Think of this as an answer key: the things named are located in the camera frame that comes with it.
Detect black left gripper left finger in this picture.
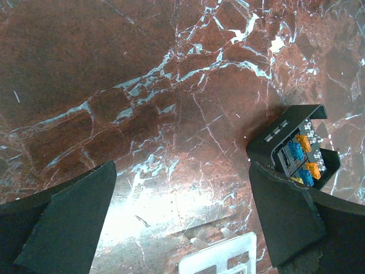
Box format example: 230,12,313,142
1,161,116,273

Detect clear plastic fuse box cover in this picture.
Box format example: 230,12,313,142
178,228,257,273

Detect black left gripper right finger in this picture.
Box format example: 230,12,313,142
249,163,364,273

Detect small yellow fuse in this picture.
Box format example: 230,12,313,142
291,177,304,184

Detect black fuse box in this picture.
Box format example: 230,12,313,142
246,104,340,190

